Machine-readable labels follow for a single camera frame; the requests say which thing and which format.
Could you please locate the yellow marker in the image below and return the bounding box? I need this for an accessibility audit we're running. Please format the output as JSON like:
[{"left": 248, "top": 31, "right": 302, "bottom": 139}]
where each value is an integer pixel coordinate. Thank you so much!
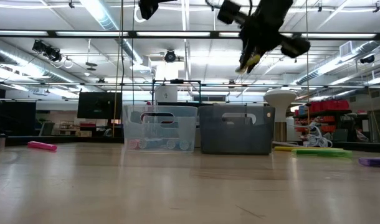
[
  {"left": 235, "top": 53, "right": 262, "bottom": 74},
  {"left": 273, "top": 146, "right": 343, "bottom": 152}
]

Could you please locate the black camera on mount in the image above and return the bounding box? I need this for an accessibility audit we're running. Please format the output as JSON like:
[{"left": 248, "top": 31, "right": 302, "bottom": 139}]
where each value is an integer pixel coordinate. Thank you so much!
[{"left": 32, "top": 39, "right": 64, "bottom": 63}]

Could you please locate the black hanging cable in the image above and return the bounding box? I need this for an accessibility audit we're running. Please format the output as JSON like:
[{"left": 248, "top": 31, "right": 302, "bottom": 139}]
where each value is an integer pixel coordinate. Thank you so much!
[
  {"left": 120, "top": 46, "right": 125, "bottom": 103},
  {"left": 130, "top": 0, "right": 136, "bottom": 106}
]

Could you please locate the black rig bar with lights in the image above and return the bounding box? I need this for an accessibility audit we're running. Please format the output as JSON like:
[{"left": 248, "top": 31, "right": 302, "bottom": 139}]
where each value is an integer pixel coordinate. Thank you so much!
[{"left": 0, "top": 29, "right": 380, "bottom": 40}]

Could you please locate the round black overhead camera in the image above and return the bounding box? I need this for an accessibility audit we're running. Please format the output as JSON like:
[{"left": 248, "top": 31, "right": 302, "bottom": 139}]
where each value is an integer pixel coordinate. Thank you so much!
[{"left": 164, "top": 49, "right": 177, "bottom": 63}]

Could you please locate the purple marker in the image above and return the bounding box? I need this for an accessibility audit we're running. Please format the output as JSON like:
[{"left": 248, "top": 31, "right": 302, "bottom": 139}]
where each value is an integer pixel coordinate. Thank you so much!
[{"left": 359, "top": 157, "right": 380, "bottom": 168}]

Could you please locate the yellow hanging cord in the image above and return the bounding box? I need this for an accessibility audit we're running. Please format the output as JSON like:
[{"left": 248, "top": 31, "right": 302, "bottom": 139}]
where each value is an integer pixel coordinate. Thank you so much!
[
  {"left": 304, "top": 0, "right": 310, "bottom": 125},
  {"left": 112, "top": 0, "right": 125, "bottom": 138}
]

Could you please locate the green marker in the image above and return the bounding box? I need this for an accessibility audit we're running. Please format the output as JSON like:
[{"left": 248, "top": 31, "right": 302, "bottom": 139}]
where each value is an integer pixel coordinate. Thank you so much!
[{"left": 292, "top": 148, "right": 353, "bottom": 157}]

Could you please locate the black monitor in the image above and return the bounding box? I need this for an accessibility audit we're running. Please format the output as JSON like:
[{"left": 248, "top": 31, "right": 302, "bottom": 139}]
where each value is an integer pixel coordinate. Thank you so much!
[{"left": 77, "top": 91, "right": 123, "bottom": 120}]

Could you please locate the white plastic bin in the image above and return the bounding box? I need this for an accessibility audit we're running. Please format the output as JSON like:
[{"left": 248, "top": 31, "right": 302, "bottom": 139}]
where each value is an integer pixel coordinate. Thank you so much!
[{"left": 142, "top": 114, "right": 201, "bottom": 149}]

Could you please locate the white numbered box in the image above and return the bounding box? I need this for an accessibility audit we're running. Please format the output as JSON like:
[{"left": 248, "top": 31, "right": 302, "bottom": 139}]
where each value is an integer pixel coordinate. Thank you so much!
[{"left": 154, "top": 85, "right": 178, "bottom": 103}]

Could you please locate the pink marker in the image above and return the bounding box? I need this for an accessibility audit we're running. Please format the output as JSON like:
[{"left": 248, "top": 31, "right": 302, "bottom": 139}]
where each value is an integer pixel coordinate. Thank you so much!
[{"left": 27, "top": 141, "right": 58, "bottom": 152}]

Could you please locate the white lamp cable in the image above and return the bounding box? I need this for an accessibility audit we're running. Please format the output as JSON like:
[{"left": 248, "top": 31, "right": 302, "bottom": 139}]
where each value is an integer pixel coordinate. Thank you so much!
[{"left": 272, "top": 122, "right": 333, "bottom": 149}]

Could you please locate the white mushroom table lamp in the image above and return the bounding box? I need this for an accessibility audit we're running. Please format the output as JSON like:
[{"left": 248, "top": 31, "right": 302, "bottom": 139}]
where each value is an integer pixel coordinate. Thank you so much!
[{"left": 264, "top": 89, "right": 298, "bottom": 143}]

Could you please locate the wooden shelf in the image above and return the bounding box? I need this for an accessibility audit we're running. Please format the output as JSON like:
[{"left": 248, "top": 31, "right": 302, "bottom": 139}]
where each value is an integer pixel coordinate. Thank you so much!
[{"left": 58, "top": 120, "right": 77, "bottom": 136}]

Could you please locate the clear plastic bin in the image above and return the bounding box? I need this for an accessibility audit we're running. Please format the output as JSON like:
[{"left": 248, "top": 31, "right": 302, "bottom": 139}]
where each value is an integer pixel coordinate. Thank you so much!
[{"left": 123, "top": 105, "right": 199, "bottom": 154}]

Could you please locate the dark smoky plastic bin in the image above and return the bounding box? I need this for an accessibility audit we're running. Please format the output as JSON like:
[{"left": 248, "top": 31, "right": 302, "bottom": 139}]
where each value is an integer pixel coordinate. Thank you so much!
[{"left": 198, "top": 105, "right": 276, "bottom": 156}]

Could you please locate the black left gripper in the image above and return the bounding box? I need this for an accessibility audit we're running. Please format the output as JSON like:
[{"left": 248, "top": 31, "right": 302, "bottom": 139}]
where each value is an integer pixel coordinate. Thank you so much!
[{"left": 217, "top": 0, "right": 311, "bottom": 75}]

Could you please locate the white cable loop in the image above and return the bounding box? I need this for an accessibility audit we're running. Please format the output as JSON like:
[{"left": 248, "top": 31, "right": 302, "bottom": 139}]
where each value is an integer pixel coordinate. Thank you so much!
[{"left": 134, "top": 6, "right": 147, "bottom": 24}]

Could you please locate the shelf with red bins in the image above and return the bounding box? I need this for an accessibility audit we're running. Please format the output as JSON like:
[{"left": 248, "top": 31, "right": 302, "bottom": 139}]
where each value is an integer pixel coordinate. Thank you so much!
[{"left": 294, "top": 99, "right": 353, "bottom": 134}]

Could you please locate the grey office chair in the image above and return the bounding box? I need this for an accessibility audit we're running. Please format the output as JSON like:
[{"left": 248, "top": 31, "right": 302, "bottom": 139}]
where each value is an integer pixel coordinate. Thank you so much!
[{"left": 39, "top": 121, "right": 55, "bottom": 137}]

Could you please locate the small black ceiling camera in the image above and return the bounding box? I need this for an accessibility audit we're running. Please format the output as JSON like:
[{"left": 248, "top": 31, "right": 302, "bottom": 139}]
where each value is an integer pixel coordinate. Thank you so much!
[{"left": 359, "top": 54, "right": 376, "bottom": 65}]

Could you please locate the black cabinet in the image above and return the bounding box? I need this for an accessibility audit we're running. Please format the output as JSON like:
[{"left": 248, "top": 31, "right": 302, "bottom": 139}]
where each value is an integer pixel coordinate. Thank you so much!
[{"left": 0, "top": 88, "right": 37, "bottom": 138}]

